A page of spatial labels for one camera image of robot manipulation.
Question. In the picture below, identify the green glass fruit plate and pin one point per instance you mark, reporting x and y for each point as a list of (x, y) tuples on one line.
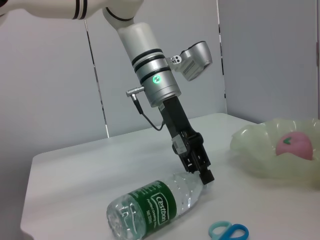
[(255, 155)]

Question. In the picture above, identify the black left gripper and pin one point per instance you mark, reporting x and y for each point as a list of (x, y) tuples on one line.
[(180, 125)]

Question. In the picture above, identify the clear green-label water bottle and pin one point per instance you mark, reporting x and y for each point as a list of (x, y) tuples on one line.
[(150, 207)]

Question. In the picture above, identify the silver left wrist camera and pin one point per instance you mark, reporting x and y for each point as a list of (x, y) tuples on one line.
[(196, 62)]

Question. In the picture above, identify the blue scissors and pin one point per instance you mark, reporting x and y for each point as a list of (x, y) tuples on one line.
[(230, 231)]

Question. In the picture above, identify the pink peach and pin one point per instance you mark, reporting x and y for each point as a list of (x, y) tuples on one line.
[(296, 146)]

